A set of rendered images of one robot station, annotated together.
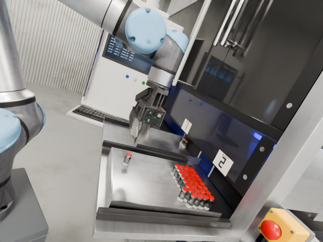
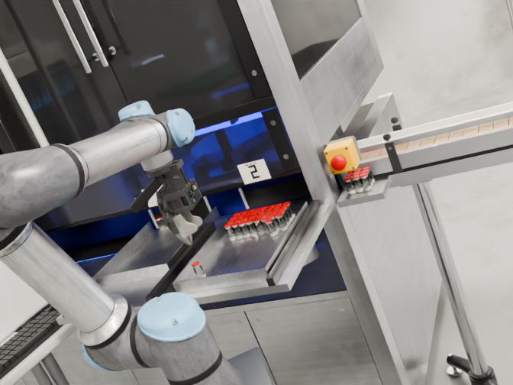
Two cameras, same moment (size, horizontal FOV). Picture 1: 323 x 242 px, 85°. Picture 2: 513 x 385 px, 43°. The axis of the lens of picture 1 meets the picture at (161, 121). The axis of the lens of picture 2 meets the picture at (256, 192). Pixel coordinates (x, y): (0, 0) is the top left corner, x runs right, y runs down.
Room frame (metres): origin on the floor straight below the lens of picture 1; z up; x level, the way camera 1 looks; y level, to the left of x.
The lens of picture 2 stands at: (-0.71, 0.85, 1.52)
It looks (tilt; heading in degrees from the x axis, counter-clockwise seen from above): 18 degrees down; 320
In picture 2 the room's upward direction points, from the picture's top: 22 degrees counter-clockwise
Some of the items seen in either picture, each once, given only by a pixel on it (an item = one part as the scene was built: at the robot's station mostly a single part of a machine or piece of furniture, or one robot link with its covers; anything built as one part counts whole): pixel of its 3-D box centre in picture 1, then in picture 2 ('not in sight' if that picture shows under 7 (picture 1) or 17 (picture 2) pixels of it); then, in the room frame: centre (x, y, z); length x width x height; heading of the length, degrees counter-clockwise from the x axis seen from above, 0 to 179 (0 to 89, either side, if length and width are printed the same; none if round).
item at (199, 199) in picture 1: (187, 184); (258, 223); (0.57, -0.18, 0.90); 0.18 x 0.02 x 0.05; 22
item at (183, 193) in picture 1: (182, 194); (271, 227); (0.50, -0.16, 0.90); 0.02 x 0.02 x 0.05
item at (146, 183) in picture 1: (159, 181); (244, 245); (0.53, -0.07, 0.90); 0.34 x 0.26 x 0.04; 112
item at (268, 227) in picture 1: (271, 229); (338, 162); (0.37, -0.34, 0.99); 0.04 x 0.04 x 0.04; 22
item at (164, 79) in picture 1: (161, 78); (156, 157); (0.55, 0.05, 1.21); 0.08 x 0.08 x 0.05
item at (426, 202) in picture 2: not in sight; (453, 287); (0.31, -0.57, 0.46); 0.09 x 0.09 x 0.77; 22
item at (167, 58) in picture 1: (169, 52); (141, 127); (0.54, 0.06, 1.29); 0.09 x 0.08 x 0.11; 110
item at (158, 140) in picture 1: (162, 141); (159, 245); (0.89, -0.05, 0.90); 0.34 x 0.26 x 0.04; 112
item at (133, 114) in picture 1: (137, 116); (170, 216); (0.55, 0.08, 1.07); 0.05 x 0.02 x 0.09; 117
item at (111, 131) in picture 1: (156, 162); (201, 256); (0.71, -0.05, 0.87); 0.70 x 0.48 x 0.02; 22
